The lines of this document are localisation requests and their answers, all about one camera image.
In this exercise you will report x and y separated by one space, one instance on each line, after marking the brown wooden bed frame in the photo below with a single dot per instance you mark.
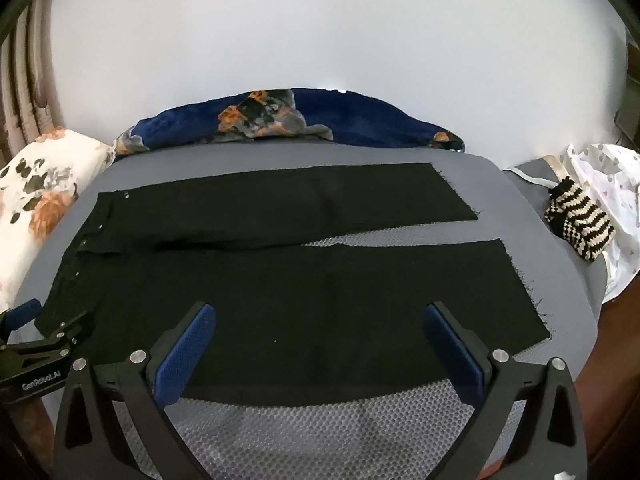
610 360

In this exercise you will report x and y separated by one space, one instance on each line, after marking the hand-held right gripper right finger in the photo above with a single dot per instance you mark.
450 350

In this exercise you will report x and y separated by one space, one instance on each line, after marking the white dotted cloth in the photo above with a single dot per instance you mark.
615 175

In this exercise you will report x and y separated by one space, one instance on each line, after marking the pink curtain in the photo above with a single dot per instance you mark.
25 85

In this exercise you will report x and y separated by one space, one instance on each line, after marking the grey mattress with white piping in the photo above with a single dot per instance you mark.
530 172

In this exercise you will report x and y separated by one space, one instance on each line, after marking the black pants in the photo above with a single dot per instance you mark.
300 300

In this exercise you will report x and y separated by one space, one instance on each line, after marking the black cream striped knit cloth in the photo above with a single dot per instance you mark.
580 220

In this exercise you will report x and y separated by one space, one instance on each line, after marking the grey mesh mat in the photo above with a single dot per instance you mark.
300 430

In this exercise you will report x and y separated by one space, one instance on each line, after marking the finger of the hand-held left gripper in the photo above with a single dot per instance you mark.
60 335
22 312

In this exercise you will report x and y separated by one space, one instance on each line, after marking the blue floral blanket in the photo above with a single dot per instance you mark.
360 120

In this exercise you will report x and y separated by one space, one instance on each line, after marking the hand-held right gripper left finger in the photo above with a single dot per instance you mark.
185 355

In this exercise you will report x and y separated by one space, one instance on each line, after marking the white floral cloth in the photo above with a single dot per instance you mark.
45 185

